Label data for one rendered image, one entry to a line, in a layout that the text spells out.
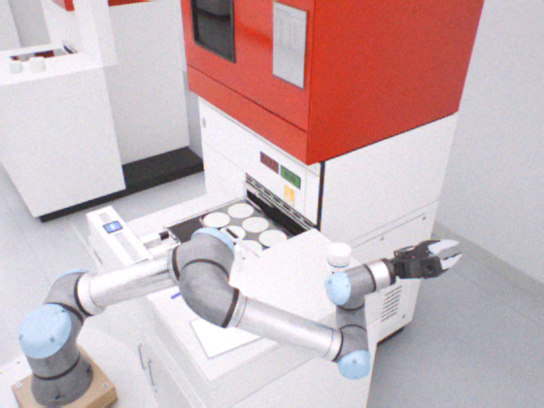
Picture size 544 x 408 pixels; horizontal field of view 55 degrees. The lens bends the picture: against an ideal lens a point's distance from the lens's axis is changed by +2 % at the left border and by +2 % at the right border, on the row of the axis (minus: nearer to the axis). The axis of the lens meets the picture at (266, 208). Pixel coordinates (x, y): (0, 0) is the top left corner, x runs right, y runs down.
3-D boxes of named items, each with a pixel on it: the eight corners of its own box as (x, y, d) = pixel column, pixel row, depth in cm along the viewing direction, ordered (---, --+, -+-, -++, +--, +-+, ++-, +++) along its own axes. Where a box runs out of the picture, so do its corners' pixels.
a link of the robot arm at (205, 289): (178, 289, 108) (383, 363, 116) (188, 255, 117) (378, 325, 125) (162, 323, 114) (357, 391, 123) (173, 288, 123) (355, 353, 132)
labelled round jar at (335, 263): (337, 262, 164) (340, 238, 159) (353, 274, 159) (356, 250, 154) (321, 270, 161) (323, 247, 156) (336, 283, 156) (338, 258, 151)
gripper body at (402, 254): (412, 243, 137) (371, 256, 135) (428, 244, 129) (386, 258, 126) (420, 270, 138) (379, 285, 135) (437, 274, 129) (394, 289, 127)
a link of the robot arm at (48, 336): (19, 376, 128) (3, 339, 120) (44, 333, 139) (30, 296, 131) (68, 379, 127) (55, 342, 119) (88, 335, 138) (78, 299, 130)
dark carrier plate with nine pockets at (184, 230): (245, 199, 208) (245, 197, 208) (297, 242, 185) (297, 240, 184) (168, 227, 192) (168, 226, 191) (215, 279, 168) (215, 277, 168)
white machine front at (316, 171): (208, 167, 244) (202, 86, 222) (318, 256, 189) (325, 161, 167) (202, 169, 243) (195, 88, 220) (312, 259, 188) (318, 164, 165)
